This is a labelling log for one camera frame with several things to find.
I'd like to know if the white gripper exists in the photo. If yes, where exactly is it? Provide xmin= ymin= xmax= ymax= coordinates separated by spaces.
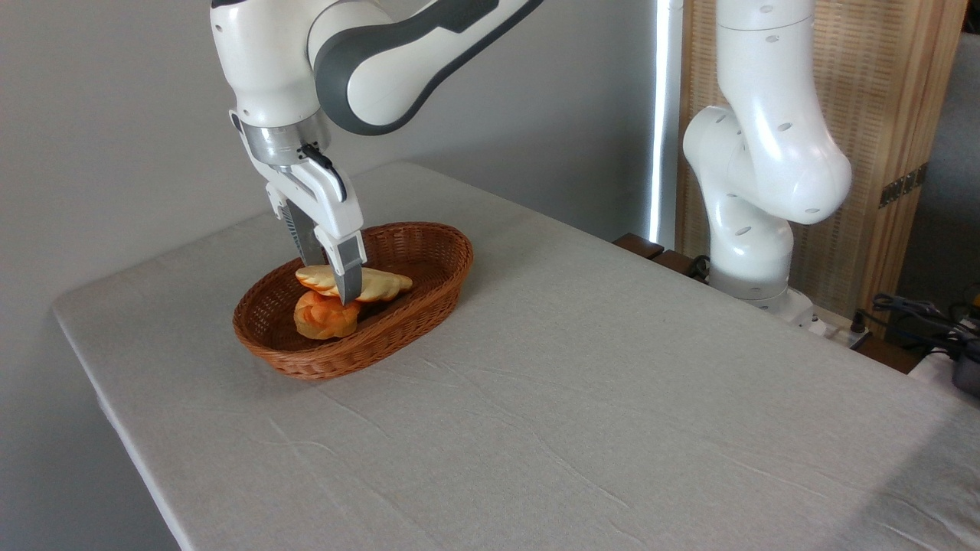
xmin=230 ymin=109 xmax=367 ymax=307

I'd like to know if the pale braided bread loaf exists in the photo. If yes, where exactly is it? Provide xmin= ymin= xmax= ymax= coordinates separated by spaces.
xmin=296 ymin=265 xmax=413 ymax=304

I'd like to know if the brown wicker oval basket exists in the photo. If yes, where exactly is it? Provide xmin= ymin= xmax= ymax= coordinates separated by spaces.
xmin=233 ymin=222 xmax=474 ymax=381

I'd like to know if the orange round bun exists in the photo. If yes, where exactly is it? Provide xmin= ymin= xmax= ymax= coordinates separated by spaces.
xmin=294 ymin=290 xmax=362 ymax=340

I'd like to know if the dark wooden block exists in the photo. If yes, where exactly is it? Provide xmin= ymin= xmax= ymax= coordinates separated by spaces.
xmin=612 ymin=233 xmax=665 ymax=259
xmin=652 ymin=249 xmax=709 ymax=281

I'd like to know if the grey tablecloth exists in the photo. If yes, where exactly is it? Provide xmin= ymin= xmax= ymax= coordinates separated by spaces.
xmin=52 ymin=161 xmax=980 ymax=551

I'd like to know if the wooden bamboo folding screen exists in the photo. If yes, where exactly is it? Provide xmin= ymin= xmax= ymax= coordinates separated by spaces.
xmin=675 ymin=0 xmax=969 ymax=337

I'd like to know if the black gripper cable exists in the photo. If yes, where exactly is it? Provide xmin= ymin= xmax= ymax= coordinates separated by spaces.
xmin=299 ymin=142 xmax=349 ymax=204

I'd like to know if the black cable bundle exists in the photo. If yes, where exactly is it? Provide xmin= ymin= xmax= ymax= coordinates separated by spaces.
xmin=854 ymin=293 xmax=980 ymax=360

